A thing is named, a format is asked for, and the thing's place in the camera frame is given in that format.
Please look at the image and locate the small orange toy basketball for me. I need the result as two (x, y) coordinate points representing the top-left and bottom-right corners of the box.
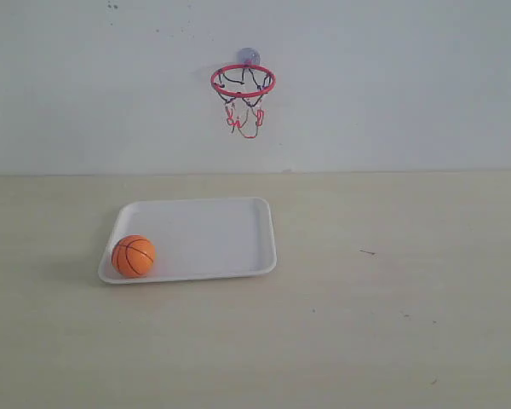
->
(111, 235), (156, 279)

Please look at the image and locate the red mini basketball hoop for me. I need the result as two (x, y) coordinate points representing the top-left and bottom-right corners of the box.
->
(210, 63), (276, 140)

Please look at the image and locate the white rectangular plastic tray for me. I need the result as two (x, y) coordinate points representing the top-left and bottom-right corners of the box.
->
(97, 197), (277, 285)

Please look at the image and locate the clear suction cup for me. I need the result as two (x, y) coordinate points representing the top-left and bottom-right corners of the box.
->
(237, 48), (261, 66)

